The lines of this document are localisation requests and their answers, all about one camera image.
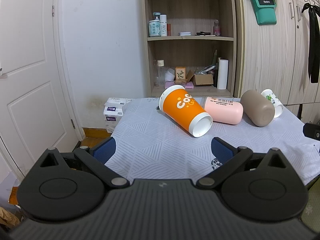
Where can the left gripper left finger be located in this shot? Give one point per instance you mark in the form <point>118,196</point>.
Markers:
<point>94,160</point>

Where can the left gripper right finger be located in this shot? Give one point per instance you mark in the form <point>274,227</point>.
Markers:
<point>233,161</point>

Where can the orange paper cup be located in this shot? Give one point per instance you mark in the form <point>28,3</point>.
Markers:
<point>179,105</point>

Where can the white floral cup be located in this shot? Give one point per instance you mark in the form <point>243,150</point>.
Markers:
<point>272,98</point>

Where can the pink cup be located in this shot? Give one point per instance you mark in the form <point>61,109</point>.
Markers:
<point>224,111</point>

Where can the taupe brown cup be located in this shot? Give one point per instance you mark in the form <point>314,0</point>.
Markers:
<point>257,108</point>

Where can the tissue pack stack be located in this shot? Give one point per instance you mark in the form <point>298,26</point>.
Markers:
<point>113,112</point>

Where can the white patterned tablecloth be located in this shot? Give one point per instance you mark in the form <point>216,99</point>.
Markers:
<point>150,145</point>

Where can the white door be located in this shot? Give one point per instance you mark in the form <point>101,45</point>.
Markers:
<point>36,107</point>

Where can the wooden wardrobe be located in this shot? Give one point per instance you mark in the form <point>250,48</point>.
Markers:
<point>275,56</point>

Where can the small cardboard box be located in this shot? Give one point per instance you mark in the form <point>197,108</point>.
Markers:
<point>200,79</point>

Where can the white paper roll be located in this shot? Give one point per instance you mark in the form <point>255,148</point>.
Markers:
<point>222,74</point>

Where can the clear bottle beige cap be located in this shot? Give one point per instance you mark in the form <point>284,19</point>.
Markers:
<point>158,70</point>

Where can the wooden picture box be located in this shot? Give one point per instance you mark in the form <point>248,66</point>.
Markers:
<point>180,75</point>

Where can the black ribbon bow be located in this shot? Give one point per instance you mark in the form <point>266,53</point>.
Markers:
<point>313,57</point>

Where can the pink small bottle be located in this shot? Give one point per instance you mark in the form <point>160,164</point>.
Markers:
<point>216,28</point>

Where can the wooden shelf unit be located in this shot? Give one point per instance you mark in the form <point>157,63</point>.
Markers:
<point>190,42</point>

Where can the teal lotion bottle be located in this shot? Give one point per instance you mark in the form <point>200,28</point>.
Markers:
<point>154,25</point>

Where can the white tube bottle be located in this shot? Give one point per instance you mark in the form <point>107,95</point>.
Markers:
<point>163,24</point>

